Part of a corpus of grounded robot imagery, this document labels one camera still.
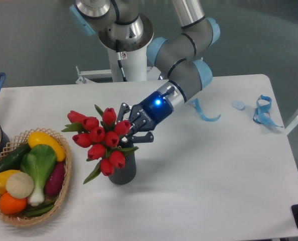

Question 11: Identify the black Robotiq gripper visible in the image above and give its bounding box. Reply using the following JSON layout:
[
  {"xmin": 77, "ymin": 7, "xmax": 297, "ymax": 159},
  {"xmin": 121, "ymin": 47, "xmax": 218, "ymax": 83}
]
[{"xmin": 116, "ymin": 91, "xmax": 173, "ymax": 143}]

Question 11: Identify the red tulip bouquet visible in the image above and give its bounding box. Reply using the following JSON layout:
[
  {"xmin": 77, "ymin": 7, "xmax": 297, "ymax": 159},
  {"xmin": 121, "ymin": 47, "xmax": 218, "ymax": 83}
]
[{"xmin": 62, "ymin": 105, "xmax": 138, "ymax": 184}]

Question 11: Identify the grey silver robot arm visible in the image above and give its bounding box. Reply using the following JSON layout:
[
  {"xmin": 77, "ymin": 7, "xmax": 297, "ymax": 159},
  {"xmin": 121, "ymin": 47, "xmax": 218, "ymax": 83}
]
[{"xmin": 70, "ymin": 1, "xmax": 220, "ymax": 143}]

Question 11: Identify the dark grey ribbed vase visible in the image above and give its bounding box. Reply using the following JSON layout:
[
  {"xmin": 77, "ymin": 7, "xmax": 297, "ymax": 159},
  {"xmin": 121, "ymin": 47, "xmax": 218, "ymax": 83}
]
[{"xmin": 108, "ymin": 152, "xmax": 136, "ymax": 185}]

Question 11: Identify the small light blue cap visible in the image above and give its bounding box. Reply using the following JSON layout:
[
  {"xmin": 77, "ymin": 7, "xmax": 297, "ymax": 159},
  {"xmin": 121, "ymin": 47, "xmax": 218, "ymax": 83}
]
[{"xmin": 232, "ymin": 100, "xmax": 245, "ymax": 110}]

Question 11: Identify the purple sweet potato toy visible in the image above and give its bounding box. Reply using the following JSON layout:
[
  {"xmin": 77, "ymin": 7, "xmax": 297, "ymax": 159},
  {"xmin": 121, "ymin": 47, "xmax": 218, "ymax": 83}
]
[{"xmin": 45, "ymin": 162, "xmax": 65, "ymax": 196}]

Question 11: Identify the green bok choy toy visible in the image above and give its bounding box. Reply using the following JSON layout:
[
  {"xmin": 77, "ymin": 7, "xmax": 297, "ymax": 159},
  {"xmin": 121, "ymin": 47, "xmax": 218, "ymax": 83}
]
[{"xmin": 20, "ymin": 144, "xmax": 57, "ymax": 206}]

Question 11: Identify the crumpled blue tape strip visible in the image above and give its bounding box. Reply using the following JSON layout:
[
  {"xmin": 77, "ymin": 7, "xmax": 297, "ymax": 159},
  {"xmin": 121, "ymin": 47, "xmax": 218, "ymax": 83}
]
[{"xmin": 252, "ymin": 95, "xmax": 283, "ymax": 128}]

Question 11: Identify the dark green cucumber toy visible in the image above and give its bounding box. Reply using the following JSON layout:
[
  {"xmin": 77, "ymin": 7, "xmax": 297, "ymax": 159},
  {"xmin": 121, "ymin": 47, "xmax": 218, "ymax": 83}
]
[{"xmin": 0, "ymin": 143, "xmax": 31, "ymax": 173}]

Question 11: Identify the cream garlic bun toy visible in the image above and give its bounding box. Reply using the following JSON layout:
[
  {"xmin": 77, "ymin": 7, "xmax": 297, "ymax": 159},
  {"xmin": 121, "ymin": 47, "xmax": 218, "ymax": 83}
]
[{"xmin": 6, "ymin": 172, "xmax": 34, "ymax": 199}]

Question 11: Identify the green pea pods toy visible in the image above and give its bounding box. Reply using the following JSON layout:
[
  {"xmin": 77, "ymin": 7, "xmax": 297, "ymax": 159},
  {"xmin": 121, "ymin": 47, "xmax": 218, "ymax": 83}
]
[{"xmin": 24, "ymin": 199, "xmax": 56, "ymax": 218}]

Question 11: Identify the woven wicker basket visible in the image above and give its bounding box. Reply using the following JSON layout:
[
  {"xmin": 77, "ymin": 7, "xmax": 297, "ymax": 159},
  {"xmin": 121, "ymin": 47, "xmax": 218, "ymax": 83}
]
[{"xmin": 0, "ymin": 128, "xmax": 72, "ymax": 227}]

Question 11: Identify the yellow bell pepper toy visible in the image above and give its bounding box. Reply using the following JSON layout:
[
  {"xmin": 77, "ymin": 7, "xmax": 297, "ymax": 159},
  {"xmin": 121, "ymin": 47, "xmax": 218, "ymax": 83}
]
[{"xmin": 0, "ymin": 170, "xmax": 20, "ymax": 195}]

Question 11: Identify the orange fruit toy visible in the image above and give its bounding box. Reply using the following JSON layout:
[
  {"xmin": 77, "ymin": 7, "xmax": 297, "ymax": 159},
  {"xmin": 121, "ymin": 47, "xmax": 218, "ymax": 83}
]
[{"xmin": 0, "ymin": 192, "xmax": 27, "ymax": 214}]

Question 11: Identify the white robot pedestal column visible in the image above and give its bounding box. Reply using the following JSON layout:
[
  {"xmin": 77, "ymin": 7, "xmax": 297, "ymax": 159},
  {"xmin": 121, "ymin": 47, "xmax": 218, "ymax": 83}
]
[{"xmin": 107, "ymin": 46, "xmax": 147, "ymax": 82}]

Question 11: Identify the white metal base frame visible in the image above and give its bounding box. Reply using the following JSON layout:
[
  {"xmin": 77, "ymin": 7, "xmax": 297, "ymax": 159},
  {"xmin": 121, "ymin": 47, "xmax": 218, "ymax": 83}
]
[{"xmin": 75, "ymin": 57, "xmax": 205, "ymax": 84}]

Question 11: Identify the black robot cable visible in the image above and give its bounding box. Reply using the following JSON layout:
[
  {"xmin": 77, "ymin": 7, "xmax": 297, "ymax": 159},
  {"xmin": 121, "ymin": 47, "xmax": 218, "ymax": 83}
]
[{"xmin": 114, "ymin": 39, "xmax": 128, "ymax": 82}]

